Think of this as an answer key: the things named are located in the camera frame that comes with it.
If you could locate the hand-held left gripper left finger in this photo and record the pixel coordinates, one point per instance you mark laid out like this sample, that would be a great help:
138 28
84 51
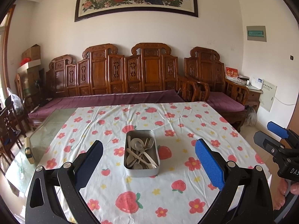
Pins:
92 161

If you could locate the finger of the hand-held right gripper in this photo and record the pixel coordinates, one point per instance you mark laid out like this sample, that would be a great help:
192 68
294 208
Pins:
276 130
265 141

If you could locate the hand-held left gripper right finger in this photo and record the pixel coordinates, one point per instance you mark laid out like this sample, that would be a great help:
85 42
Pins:
210 163

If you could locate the beige plastic spoon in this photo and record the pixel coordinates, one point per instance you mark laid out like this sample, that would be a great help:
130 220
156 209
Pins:
129 161

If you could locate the large metal spoon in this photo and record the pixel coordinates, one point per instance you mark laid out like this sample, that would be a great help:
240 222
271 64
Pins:
137 166

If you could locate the small metal spoon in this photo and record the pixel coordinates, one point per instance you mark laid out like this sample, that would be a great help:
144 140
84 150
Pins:
136 143

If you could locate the white plastic spoon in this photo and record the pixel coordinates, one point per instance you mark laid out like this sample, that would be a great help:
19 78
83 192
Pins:
142 157

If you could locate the rectangular metal tin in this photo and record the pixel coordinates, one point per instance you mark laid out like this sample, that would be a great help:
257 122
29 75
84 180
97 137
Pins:
142 170

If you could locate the person's right hand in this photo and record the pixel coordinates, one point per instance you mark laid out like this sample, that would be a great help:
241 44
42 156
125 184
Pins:
295 187

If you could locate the grey fluffy object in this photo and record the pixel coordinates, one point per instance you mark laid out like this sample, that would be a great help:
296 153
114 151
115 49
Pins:
250 116

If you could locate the wooden side table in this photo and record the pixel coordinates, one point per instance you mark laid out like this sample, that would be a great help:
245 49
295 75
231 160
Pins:
252 98

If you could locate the strawberry printed tablecloth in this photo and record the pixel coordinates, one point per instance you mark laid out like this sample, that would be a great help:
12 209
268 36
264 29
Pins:
163 191

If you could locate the purple armchair cushion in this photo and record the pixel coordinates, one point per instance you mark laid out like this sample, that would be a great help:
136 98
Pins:
225 101

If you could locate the grey box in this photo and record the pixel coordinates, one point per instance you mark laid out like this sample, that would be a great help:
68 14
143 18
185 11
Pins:
243 78

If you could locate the purple sofa cushion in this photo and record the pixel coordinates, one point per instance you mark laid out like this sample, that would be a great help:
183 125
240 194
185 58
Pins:
105 100

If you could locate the wooden block with black band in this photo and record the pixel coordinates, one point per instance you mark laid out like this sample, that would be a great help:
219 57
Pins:
29 150

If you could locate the red card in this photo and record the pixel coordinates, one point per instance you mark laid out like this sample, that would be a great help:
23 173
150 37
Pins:
231 72

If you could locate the carved wooden sofa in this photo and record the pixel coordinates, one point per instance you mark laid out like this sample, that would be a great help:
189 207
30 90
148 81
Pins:
105 72

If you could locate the carved wooden armchair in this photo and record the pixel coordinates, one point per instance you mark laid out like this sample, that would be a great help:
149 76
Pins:
205 70

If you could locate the clear plastic bag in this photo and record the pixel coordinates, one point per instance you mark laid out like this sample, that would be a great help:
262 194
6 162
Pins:
15 100

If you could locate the brown cabinet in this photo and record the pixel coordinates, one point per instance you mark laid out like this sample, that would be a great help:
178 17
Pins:
30 84

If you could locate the white flat box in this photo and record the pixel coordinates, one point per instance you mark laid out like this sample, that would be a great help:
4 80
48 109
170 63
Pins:
29 64

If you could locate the red cloth item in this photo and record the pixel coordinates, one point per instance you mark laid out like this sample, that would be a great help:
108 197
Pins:
25 61

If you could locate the brown cardboard box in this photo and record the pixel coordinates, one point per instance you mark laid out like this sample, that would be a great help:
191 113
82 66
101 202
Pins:
31 52

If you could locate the white wall distribution box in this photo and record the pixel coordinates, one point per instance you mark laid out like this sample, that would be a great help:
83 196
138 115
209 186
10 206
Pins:
268 95

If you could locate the green wall panel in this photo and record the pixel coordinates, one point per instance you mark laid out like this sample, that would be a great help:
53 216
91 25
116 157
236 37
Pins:
256 33

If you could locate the wooden door frame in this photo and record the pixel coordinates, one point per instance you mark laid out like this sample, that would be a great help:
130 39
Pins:
8 51

